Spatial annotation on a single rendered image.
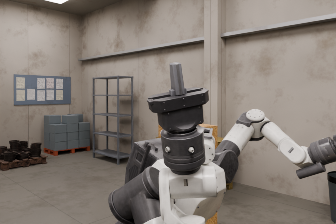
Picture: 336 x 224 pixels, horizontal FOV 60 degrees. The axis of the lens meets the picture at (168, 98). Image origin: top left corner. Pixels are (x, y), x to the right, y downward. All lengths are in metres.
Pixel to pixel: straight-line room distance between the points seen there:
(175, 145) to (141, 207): 0.28
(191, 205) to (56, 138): 7.39
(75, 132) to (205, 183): 7.85
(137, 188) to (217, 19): 4.83
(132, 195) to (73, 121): 7.56
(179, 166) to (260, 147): 4.68
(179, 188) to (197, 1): 5.71
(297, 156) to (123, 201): 0.66
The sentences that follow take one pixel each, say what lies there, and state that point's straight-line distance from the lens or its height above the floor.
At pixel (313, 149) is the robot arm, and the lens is 1.19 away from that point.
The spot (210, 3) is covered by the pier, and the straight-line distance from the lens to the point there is 5.64.
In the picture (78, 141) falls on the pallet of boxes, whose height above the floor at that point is 0.31.
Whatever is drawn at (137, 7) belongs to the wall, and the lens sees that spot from 7.59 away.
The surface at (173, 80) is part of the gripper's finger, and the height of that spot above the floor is 1.61.
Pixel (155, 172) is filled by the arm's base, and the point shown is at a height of 1.37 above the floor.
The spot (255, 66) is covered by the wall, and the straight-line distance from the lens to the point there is 5.23.
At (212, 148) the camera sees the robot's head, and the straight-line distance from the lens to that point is 0.90.
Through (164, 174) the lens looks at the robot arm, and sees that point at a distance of 0.63.
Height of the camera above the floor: 1.58
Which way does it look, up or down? 1 degrees down
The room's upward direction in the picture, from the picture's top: straight up
